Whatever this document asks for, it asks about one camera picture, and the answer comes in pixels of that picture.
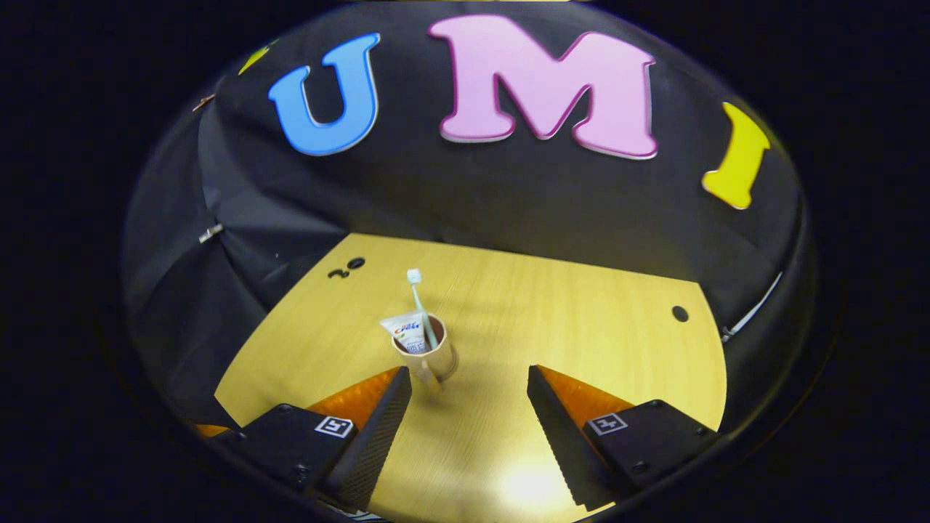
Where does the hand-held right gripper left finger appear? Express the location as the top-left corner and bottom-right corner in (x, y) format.
(218, 365), (413, 513)

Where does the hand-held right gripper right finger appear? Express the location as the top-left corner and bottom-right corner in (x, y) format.
(527, 364), (720, 511)

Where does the beige cup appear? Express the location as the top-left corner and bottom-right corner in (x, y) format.
(391, 314), (460, 397)

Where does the white toothpaste tube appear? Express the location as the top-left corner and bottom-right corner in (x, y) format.
(379, 311), (429, 355)

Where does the light blue toothbrush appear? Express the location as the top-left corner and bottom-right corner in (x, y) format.
(406, 268), (440, 351)

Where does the wooden desktop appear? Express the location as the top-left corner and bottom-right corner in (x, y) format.
(214, 232), (727, 522)

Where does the black backdrop cloth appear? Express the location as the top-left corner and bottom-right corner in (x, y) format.
(122, 0), (818, 437)

